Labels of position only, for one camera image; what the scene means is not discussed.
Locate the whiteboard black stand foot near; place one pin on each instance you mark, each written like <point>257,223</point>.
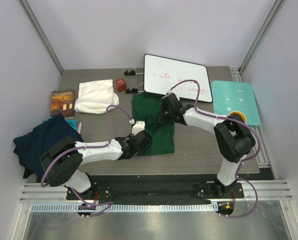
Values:
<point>134,90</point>

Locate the whiteboard black stand foot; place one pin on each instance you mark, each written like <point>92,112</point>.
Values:
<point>134,90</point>
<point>133,71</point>

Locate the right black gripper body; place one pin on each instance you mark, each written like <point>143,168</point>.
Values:
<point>165,116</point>

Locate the white whiteboard with black frame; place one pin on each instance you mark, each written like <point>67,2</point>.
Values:
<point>161,73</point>

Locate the red brown cube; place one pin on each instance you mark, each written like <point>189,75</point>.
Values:
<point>120,84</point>

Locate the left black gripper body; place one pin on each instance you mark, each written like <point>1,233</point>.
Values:
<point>140,152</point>

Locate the perforated metal rail strip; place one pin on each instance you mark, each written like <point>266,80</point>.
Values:
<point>80,207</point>

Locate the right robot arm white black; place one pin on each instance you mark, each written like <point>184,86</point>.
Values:
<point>234,138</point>

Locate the white mug orange inside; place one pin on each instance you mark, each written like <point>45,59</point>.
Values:
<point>238,116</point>

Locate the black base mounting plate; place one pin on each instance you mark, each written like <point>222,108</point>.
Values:
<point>160,189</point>

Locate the white folded t-shirt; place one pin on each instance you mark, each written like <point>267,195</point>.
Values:
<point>94,97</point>

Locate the whiteboard black stand foot far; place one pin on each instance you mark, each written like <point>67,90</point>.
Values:
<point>133,71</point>

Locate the teal t-shirt under pile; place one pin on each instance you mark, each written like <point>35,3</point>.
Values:
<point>76,125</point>

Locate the green t-shirt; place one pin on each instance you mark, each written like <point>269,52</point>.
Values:
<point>146,107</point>

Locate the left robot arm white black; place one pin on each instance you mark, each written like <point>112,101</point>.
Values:
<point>61,162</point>

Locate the navy blue t-shirt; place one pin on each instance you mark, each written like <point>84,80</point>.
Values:
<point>42,138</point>

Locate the teal plastic cutting board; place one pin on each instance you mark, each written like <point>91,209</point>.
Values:
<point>229,96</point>

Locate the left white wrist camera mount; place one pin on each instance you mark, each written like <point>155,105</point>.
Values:
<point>137,126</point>

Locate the brown paperback book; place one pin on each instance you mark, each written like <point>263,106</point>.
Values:
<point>62,102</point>

